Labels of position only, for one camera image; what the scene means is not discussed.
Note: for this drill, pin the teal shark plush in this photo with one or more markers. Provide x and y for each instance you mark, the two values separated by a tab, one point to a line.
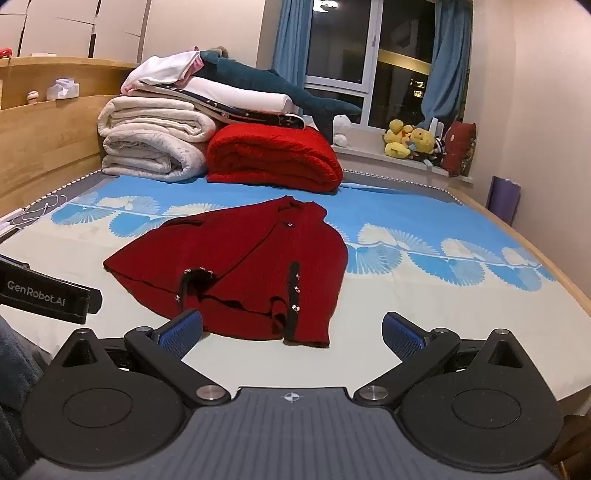
258	78

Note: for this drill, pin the small red object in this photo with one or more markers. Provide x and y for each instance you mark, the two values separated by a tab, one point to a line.
4	51

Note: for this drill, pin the white tissue pack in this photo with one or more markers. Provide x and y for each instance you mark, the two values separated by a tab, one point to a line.
62	88

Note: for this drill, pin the pale cardboard box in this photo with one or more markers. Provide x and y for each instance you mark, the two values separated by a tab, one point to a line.
122	27
46	27

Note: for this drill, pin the dark red knit cardigan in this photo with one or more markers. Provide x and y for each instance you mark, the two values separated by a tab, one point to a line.
258	258

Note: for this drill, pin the yellow duck plush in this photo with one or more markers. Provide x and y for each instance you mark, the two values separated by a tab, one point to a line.
397	138

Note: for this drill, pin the person's jeans leg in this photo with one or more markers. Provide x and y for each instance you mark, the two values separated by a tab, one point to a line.
18	360

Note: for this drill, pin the red folded blanket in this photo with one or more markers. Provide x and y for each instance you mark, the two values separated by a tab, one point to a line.
272	157

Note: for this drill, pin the pink and white folded cloth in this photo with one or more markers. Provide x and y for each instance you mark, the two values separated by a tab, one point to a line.
161	67

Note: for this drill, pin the blue and white printed bedsheet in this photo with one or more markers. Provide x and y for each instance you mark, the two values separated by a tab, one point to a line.
415	286

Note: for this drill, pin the cream folded quilt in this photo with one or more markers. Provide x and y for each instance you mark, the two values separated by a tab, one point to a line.
152	115

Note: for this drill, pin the grey-white folded fleece blanket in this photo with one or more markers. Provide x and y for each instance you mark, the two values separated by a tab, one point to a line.
147	154

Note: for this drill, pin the yellow bear plush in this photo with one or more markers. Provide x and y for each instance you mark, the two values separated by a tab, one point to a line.
422	141

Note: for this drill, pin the white plush toy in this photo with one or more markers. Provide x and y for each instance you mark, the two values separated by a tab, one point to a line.
341	124

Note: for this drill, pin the white windowsill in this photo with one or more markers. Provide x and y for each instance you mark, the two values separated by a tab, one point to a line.
369	159

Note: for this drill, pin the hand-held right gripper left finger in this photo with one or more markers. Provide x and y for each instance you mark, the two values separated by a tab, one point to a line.
182	334

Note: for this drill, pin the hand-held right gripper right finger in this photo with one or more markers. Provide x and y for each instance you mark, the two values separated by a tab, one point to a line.
404	334

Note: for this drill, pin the blue curtain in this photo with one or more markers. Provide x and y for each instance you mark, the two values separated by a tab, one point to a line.
448	55
291	37

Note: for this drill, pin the wooden bed frame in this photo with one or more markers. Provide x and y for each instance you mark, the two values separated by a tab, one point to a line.
531	249

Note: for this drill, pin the red plush cushion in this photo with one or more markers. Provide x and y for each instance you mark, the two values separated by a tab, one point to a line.
459	147

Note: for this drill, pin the small white figurine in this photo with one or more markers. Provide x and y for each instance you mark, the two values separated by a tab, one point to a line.
33	97

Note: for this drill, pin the wooden headboard shelf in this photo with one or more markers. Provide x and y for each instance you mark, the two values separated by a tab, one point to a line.
51	138

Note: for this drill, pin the white-framed window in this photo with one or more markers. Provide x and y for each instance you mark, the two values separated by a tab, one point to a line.
351	41

